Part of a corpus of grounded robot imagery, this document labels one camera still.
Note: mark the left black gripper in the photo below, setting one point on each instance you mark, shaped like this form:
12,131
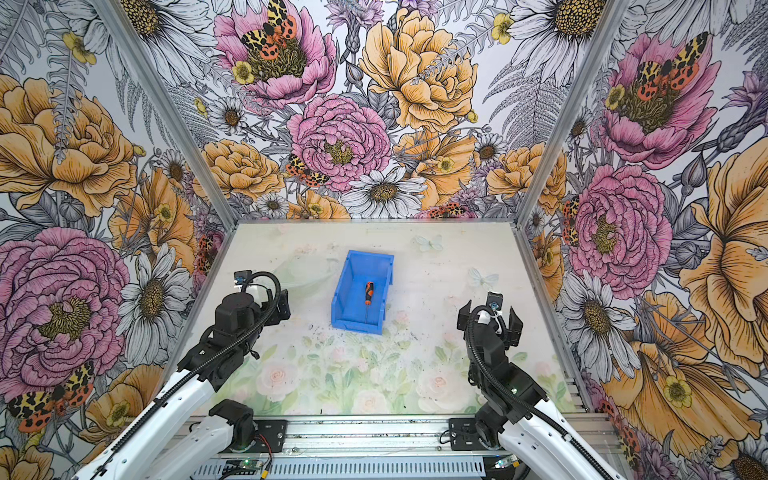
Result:
282,311

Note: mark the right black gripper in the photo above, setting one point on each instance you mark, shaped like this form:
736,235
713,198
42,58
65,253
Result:
513,331

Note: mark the orange black screwdriver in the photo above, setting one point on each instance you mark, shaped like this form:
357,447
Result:
369,293

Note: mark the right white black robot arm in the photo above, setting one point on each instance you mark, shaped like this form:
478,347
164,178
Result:
549,446

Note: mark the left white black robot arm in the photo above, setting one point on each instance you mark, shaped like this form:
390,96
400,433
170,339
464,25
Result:
141,451

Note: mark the blue plastic bin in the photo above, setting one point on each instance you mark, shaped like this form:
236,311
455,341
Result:
348,306

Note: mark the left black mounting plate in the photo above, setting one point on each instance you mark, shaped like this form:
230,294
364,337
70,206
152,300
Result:
268,436

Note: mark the black mounting plate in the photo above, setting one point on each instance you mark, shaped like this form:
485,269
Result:
462,435
268,436

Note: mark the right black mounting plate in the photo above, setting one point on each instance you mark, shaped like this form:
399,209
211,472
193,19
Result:
462,435

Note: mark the right green circuit board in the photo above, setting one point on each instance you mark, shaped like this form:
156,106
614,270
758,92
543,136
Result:
510,461

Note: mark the green circuit board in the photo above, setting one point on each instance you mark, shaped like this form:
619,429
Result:
510,461
245,466

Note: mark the left green circuit board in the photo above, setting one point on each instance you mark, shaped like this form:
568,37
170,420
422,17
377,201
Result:
245,466

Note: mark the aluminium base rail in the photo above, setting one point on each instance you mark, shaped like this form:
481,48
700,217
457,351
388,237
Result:
404,435

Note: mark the white vented cable duct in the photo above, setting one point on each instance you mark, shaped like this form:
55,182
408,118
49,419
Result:
384,467

